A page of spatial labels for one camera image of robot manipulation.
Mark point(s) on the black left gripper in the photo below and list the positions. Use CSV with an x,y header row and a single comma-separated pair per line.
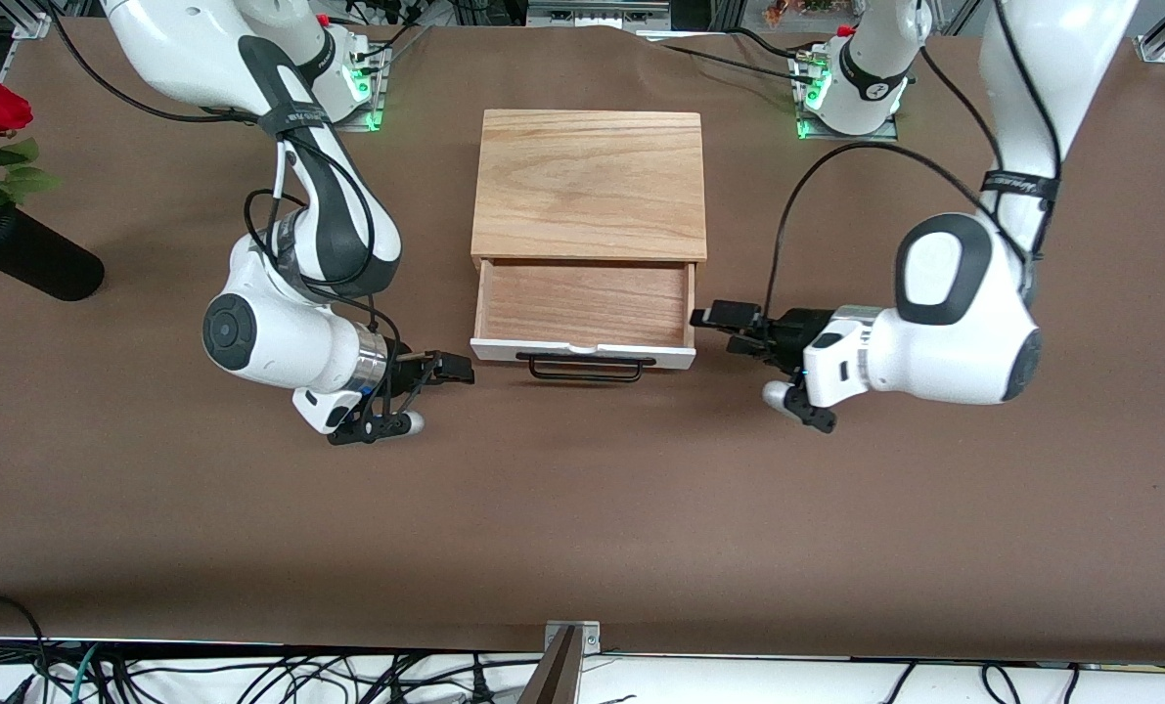
x,y
799,330

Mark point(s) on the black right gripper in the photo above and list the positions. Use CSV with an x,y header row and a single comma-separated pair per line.
x,y
402,358

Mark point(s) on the wooden drawer white front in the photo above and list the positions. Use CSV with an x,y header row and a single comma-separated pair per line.
x,y
582,303

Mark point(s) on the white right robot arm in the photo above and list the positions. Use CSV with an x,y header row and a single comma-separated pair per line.
x,y
279,337

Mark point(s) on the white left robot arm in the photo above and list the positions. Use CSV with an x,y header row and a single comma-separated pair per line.
x,y
944,342

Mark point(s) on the light wooden drawer cabinet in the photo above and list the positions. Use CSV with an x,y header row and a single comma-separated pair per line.
x,y
590,181

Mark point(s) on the brown table cover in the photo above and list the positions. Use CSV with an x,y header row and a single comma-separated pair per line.
x,y
582,489

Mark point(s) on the black cylindrical vase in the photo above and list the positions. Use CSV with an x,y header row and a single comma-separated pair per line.
x,y
39,259

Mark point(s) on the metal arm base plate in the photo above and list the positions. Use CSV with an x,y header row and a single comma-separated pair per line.
x,y
372,108
885,132

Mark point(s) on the metal edge bracket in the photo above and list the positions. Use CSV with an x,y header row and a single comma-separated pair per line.
x,y
590,636

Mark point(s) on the slanted brown metal post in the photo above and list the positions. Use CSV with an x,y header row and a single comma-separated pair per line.
x,y
553,675

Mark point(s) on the aluminium frame rail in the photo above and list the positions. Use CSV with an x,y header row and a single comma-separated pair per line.
x,y
597,14

